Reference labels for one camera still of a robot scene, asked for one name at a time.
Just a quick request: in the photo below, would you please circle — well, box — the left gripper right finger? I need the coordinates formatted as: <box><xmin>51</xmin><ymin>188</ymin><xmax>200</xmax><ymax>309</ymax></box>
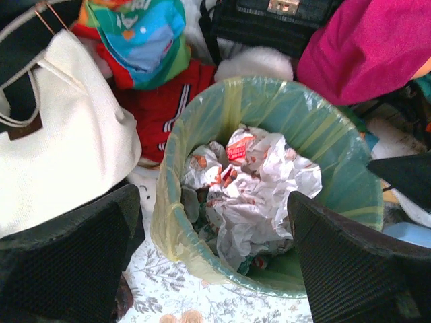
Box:
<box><xmin>287</xmin><ymin>192</ymin><xmax>430</xmax><ymax>322</ymax></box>

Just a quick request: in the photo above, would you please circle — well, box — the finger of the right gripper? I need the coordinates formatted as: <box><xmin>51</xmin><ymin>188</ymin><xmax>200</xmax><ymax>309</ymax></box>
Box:
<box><xmin>367</xmin><ymin>153</ymin><xmax>430</xmax><ymax>212</ymax></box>

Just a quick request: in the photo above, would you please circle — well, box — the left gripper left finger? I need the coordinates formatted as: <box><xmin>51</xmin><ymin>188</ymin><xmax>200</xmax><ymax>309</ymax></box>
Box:
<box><xmin>1</xmin><ymin>183</ymin><xmax>145</xmax><ymax>322</ymax></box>

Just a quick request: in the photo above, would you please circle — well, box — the yellow trash bag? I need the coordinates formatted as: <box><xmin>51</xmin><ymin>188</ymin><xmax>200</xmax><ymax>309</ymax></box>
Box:
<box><xmin>150</xmin><ymin>75</ymin><xmax>385</xmax><ymax>299</ymax></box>

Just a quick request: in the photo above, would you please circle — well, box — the teal trash bin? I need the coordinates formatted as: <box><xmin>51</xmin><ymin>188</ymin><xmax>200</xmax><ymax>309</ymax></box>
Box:
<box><xmin>161</xmin><ymin>76</ymin><xmax>385</xmax><ymax>299</ymax></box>

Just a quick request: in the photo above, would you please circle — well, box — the crumpled white paper trash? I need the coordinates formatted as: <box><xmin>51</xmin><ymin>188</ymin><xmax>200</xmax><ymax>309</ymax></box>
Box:
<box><xmin>180</xmin><ymin>124</ymin><xmax>323</xmax><ymax>275</ymax></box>

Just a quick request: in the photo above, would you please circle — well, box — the cream canvas tote bag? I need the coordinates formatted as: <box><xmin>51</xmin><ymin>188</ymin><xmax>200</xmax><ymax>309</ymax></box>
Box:
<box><xmin>1</xmin><ymin>31</ymin><xmax>141</xmax><ymax>236</ymax></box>

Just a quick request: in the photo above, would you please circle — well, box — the magenta fabric bag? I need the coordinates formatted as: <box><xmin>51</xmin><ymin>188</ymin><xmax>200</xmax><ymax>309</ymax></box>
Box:
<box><xmin>297</xmin><ymin>0</ymin><xmax>430</xmax><ymax>106</ymax></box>

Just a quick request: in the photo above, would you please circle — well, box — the colourful printed bag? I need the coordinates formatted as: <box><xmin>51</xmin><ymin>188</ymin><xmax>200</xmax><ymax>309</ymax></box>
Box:
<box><xmin>73</xmin><ymin>0</ymin><xmax>191</xmax><ymax>89</ymax></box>

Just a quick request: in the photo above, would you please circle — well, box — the red garment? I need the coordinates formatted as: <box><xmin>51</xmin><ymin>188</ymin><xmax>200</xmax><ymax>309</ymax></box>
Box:
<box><xmin>96</xmin><ymin>43</ymin><xmax>216</xmax><ymax>166</ymax></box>

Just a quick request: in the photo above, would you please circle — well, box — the black leather handbag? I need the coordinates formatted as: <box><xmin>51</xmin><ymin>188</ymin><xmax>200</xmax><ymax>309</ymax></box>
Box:
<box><xmin>199</xmin><ymin>0</ymin><xmax>342</xmax><ymax>65</ymax></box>

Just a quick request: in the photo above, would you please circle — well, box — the cream plush bear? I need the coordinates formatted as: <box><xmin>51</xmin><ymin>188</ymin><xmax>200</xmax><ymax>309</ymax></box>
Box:
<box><xmin>214</xmin><ymin>46</ymin><xmax>294</xmax><ymax>82</ymax></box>

